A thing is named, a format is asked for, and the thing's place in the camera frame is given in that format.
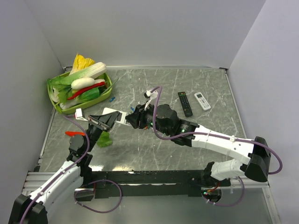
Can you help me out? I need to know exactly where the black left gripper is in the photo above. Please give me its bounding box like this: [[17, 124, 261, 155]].
[[85, 111, 120, 152]]

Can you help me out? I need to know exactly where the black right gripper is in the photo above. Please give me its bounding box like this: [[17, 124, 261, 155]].
[[125, 100, 171, 136]]

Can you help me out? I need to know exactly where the red white remote control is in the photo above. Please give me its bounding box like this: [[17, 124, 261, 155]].
[[102, 107, 130, 126]]

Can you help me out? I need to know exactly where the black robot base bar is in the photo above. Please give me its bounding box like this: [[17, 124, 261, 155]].
[[82, 170, 231, 199]]

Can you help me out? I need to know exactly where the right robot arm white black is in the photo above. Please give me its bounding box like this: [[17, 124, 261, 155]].
[[126, 104, 271, 186]]

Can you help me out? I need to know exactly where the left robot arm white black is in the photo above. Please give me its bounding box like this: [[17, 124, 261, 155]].
[[9, 111, 121, 224]]

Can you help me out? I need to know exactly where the black TV remote control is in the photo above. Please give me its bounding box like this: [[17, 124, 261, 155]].
[[178, 91, 193, 117]]

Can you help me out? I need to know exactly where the white air conditioner remote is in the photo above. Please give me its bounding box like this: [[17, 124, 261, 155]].
[[194, 92, 211, 111]]

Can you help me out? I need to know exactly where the red chili pepper toy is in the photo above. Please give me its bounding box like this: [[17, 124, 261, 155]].
[[67, 82, 105, 100]]

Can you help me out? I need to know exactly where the orange carrot toy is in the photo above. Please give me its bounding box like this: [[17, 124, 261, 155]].
[[64, 130, 113, 148]]

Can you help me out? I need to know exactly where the white radish toy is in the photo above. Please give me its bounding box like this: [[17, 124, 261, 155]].
[[71, 77, 95, 90]]

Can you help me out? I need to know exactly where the green plastic basket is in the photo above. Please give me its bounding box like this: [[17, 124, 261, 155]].
[[47, 73, 113, 114]]

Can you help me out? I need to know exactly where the green leafy vegetable toy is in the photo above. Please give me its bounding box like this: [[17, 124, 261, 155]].
[[49, 76, 105, 105]]

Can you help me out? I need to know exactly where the napa cabbage toy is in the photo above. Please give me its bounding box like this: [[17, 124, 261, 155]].
[[69, 53, 107, 79]]

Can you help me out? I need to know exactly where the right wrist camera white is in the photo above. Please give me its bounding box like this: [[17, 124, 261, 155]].
[[144, 88, 158, 110]]

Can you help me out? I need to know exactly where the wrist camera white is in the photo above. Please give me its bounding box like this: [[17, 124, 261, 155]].
[[75, 108, 88, 122], [144, 88, 158, 110]]

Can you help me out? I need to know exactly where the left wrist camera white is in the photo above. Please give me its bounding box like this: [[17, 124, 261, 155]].
[[75, 108, 88, 122]]

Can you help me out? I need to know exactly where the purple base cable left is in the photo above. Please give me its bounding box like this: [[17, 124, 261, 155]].
[[74, 179, 122, 213]]

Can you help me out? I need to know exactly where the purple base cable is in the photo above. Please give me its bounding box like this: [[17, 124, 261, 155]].
[[74, 179, 122, 213], [202, 176, 246, 208]]

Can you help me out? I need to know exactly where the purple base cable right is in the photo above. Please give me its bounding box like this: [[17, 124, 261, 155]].
[[202, 176, 246, 208]]

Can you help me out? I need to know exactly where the aluminium frame rail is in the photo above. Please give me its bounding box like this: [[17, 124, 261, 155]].
[[11, 109, 271, 224]]

